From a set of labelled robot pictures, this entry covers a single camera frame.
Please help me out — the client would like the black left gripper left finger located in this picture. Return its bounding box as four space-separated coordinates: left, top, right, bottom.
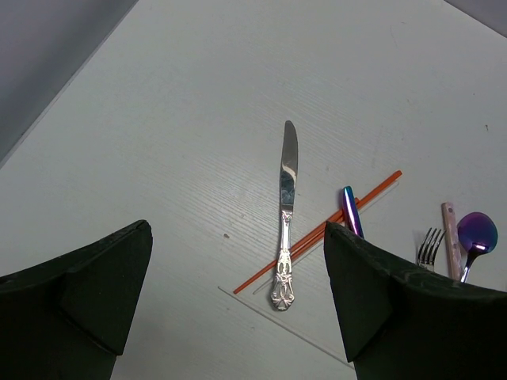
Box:
1 220 153 379

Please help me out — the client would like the teal handled silver fork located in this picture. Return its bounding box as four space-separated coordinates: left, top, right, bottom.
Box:
416 228 446 272

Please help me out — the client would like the iridescent rainbow steak knife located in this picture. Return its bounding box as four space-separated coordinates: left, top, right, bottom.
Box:
341 186 364 238

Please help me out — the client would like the pink handled silver spoon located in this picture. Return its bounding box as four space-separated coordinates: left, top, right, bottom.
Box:
441 202 462 281

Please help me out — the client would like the ornate silver table knife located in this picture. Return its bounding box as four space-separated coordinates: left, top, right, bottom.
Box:
270 120 299 311

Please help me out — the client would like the orange chopstick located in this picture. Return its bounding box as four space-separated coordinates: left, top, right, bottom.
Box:
233 170 403 295
290 205 344 259

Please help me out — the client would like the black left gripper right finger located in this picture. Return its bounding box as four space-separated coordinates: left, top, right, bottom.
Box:
324 222 506 379

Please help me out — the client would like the iridescent purple ornate spoon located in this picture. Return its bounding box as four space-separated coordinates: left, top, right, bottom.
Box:
457 211 498 283

